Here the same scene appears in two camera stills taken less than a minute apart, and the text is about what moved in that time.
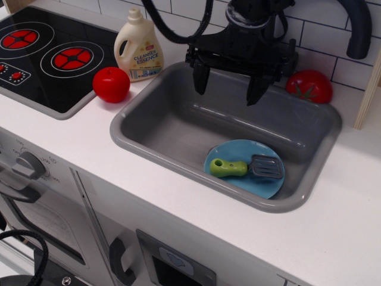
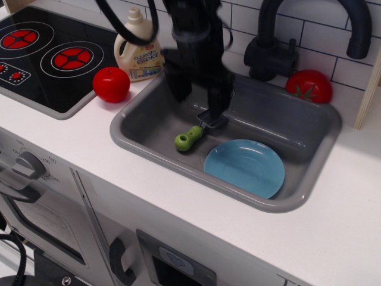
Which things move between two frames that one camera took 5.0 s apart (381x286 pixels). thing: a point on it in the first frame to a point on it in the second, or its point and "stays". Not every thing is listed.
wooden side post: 369,94 stays
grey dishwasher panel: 163,264 stays
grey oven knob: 30,165 stays
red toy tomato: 310,84 stays
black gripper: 250,48 to 199,58
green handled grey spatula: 262,165 to 183,142
